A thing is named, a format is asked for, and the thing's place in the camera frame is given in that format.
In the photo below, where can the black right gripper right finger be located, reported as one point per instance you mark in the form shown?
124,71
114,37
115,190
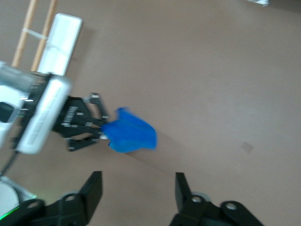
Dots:
184,200

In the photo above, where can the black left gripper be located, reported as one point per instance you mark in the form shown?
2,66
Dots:
73,117

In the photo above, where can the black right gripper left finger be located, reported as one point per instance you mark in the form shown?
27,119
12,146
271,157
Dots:
91,195

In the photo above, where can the blue microfiber towel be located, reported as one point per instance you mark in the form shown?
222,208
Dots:
131,134

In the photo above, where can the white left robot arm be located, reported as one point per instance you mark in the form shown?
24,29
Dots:
9,93

